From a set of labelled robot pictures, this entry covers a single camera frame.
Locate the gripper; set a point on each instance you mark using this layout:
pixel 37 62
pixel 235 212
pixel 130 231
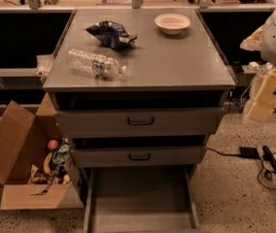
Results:
pixel 264 105

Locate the grey metal drawer cabinet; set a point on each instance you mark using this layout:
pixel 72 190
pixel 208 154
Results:
pixel 163 72

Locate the black power adapter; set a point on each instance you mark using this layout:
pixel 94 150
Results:
pixel 250 153

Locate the white plug adapter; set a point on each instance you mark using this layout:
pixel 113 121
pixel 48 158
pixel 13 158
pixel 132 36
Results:
pixel 253 65

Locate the grey top drawer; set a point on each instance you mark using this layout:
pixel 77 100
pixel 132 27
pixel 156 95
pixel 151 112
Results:
pixel 138 122

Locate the green snack pouch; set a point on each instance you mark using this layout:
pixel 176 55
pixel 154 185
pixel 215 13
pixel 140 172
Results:
pixel 59 156

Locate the grey middle drawer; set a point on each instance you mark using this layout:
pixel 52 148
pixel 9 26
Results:
pixel 148 156

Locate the red apple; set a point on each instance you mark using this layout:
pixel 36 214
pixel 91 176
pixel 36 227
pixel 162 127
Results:
pixel 53 145

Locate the yellow banana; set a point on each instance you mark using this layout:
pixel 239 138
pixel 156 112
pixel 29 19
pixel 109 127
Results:
pixel 46 165

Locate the grey open bottom drawer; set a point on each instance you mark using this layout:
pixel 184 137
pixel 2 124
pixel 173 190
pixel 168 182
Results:
pixel 150 199

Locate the white shallow bowl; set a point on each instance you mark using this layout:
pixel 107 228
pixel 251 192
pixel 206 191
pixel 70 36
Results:
pixel 172 24

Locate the brown cardboard box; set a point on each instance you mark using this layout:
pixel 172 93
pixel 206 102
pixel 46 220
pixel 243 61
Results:
pixel 24 140

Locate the clear plastic water bottle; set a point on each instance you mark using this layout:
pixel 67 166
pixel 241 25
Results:
pixel 98 65

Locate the blue crumpled chip bag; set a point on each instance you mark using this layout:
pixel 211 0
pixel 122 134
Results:
pixel 112 34

